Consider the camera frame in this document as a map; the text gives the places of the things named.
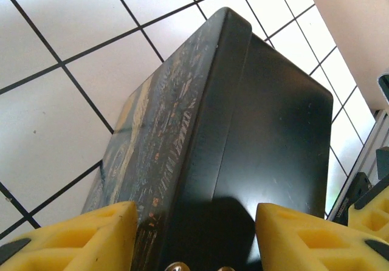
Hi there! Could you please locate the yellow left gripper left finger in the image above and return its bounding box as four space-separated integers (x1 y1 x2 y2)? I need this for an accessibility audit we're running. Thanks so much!
0 201 139 271

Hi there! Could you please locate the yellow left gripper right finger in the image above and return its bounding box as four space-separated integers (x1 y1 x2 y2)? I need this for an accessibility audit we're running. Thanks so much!
255 202 389 271

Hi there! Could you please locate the small silver black padlock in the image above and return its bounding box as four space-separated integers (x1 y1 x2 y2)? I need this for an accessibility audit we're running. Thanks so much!
165 261 233 271

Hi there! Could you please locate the starry night painted tin box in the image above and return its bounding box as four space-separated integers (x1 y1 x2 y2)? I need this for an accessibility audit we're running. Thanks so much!
81 6 334 271

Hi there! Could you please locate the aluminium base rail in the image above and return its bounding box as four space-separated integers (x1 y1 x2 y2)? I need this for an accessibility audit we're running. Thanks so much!
325 108 389 220

